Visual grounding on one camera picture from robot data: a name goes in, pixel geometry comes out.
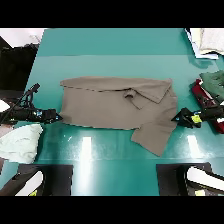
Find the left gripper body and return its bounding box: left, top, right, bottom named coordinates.
left=40, top=108, right=63, bottom=125

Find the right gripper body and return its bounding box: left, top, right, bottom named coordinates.
left=181, top=107, right=203, bottom=130

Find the grey-brown T-shirt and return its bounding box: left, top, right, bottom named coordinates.
left=59, top=75, right=179, bottom=158

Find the red garment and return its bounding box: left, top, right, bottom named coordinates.
left=190, top=78, right=224, bottom=135

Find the pale white garment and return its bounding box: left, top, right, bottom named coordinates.
left=0, top=123, right=45, bottom=165

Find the black garment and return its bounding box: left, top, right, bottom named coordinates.
left=0, top=43, right=40, bottom=92

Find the cream garment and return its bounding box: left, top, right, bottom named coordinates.
left=199, top=27, right=224, bottom=56

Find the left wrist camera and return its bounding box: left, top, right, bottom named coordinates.
left=20, top=83, right=42, bottom=110

